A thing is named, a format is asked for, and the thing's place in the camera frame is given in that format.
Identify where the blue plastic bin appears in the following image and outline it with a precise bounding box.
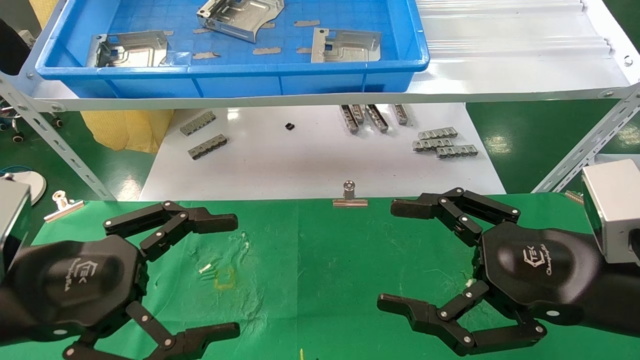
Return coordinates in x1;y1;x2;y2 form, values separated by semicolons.
35;0;431;99

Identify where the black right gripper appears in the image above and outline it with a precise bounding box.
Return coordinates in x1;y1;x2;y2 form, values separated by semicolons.
377;187;608;357

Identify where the stamped sheet metal bracket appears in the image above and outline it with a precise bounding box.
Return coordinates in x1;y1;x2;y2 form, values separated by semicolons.
311;27;383;64
196;0;286;44
86;30;169;69

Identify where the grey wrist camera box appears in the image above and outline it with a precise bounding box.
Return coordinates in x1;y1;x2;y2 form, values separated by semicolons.
0;177;32;283
581;159;640;264

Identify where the black office chair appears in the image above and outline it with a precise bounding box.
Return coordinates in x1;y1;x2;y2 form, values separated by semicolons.
0;19;65;144

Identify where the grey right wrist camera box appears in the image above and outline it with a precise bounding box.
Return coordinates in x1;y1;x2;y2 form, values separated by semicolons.
581;159;640;264

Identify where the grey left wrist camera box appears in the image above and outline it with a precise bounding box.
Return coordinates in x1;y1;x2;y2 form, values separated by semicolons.
0;177;32;283

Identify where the green table cloth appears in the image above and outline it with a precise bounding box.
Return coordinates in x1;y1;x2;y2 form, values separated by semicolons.
0;193;640;360

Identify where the white standing fan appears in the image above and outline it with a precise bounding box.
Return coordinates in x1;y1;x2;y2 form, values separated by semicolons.
0;171;47;207

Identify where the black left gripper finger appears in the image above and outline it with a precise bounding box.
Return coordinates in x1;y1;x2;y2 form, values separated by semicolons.
102;201;239;262

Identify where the white metal shelf rack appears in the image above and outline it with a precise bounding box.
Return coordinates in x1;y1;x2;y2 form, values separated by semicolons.
0;0;640;201

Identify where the yellow fabric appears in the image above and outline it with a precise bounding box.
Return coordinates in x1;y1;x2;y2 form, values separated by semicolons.
29;0;175;154

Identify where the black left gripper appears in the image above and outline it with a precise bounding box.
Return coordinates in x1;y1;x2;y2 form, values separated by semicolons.
9;234;242;360

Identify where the translucent corrugated plastic sheet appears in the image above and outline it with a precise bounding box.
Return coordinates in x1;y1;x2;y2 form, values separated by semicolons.
415;0;615;62

